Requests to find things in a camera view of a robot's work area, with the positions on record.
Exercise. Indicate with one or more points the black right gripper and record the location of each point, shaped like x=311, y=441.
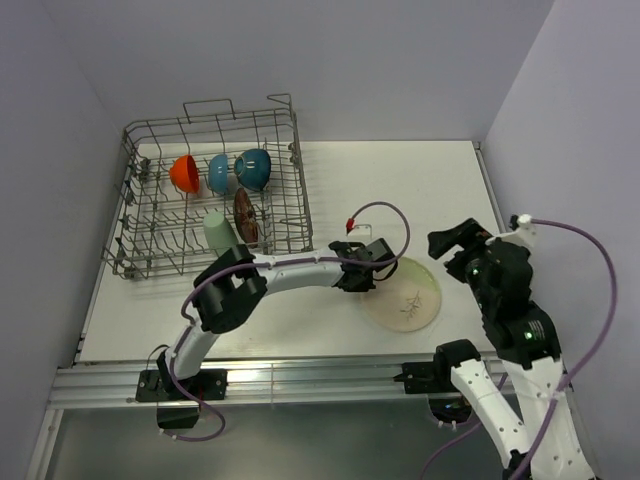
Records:
x=463, y=233

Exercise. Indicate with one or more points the orange bowl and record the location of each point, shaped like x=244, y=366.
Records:
x=184, y=175

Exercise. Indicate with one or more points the light blue bowl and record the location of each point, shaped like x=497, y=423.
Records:
x=217, y=176

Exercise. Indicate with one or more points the red floral plate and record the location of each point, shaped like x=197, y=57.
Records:
x=245, y=218

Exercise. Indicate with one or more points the grey wire dish rack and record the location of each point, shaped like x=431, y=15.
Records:
x=158, y=230

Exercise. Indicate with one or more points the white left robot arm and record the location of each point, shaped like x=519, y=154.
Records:
x=226, y=294

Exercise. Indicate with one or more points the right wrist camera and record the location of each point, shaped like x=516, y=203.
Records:
x=522, y=232

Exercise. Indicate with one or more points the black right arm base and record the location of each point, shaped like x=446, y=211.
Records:
x=434, y=377

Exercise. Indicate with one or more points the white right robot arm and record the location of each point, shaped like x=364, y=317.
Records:
x=539, y=439

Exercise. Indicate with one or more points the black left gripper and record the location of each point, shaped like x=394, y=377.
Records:
x=367, y=284

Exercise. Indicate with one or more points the green cup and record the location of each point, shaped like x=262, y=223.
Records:
x=219, y=233

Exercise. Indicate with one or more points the beige round plate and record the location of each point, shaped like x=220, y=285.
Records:
x=406, y=302

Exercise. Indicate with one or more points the dark blue bowl beige inside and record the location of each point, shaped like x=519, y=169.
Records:
x=253, y=168

